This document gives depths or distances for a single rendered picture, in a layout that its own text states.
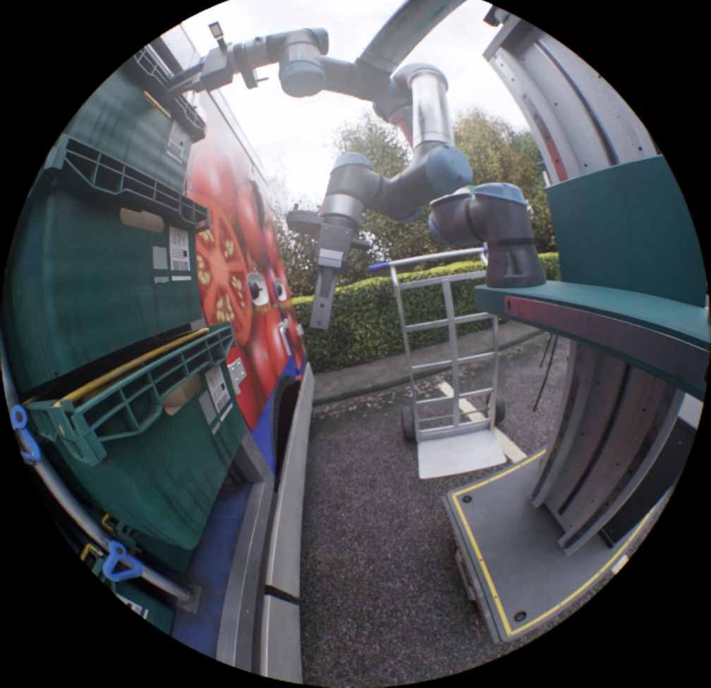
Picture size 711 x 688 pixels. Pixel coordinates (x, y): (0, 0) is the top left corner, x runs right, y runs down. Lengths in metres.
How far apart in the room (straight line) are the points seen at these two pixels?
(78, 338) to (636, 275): 0.74
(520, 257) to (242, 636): 0.99
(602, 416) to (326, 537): 1.27
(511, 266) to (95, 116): 0.76
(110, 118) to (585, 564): 1.48
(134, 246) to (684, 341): 0.64
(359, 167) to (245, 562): 0.89
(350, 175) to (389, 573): 1.37
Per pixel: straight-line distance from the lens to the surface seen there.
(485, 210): 0.52
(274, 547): 0.82
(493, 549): 0.92
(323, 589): 1.26
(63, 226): 0.32
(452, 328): 1.27
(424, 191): 0.38
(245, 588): 0.66
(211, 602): 0.69
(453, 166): 0.35
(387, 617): 1.19
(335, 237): 0.33
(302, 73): 0.42
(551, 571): 0.95
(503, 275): 0.49
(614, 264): 0.49
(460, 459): 1.55
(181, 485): 0.36
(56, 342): 0.30
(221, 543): 0.74
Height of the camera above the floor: 1.18
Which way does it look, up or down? 14 degrees down
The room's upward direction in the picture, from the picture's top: 13 degrees counter-clockwise
